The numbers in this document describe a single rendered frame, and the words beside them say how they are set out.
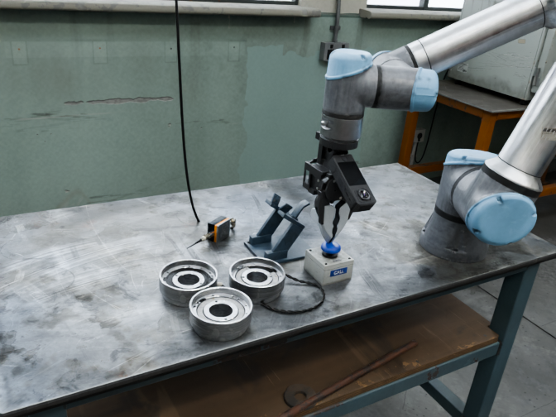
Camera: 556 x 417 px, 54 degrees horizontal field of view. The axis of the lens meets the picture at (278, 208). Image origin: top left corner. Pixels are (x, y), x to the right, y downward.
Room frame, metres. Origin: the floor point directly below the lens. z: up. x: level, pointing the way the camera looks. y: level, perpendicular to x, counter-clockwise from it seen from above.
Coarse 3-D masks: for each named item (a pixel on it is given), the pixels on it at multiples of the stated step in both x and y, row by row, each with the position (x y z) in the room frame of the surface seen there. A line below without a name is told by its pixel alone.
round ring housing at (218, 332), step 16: (208, 288) 0.79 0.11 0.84; (224, 288) 0.80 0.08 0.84; (192, 304) 0.75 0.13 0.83; (208, 304) 0.76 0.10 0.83; (224, 304) 0.77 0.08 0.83; (192, 320) 0.72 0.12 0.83; (224, 320) 0.72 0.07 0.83; (240, 320) 0.71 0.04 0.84; (208, 336) 0.70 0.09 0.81; (224, 336) 0.70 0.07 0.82
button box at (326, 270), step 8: (312, 248) 0.96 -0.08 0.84; (320, 248) 0.96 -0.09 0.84; (312, 256) 0.93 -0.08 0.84; (320, 256) 0.93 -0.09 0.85; (328, 256) 0.93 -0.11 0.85; (336, 256) 0.93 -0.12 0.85; (344, 256) 0.94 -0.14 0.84; (304, 264) 0.95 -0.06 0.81; (312, 264) 0.93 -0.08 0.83; (320, 264) 0.91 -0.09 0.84; (328, 264) 0.90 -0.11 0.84; (336, 264) 0.91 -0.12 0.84; (344, 264) 0.92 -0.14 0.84; (352, 264) 0.93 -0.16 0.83; (312, 272) 0.93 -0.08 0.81; (320, 272) 0.90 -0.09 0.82; (328, 272) 0.90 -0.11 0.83; (336, 272) 0.91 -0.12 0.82; (344, 272) 0.92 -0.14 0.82; (320, 280) 0.90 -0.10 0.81; (328, 280) 0.90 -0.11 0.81; (336, 280) 0.91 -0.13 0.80
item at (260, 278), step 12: (240, 264) 0.90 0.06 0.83; (252, 264) 0.90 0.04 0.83; (264, 264) 0.91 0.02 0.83; (276, 264) 0.90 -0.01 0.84; (252, 276) 0.88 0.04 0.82; (264, 276) 0.88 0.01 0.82; (240, 288) 0.82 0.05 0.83; (252, 288) 0.81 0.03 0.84; (264, 288) 0.81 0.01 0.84; (276, 288) 0.82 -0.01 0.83; (252, 300) 0.81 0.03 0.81; (264, 300) 0.82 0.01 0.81
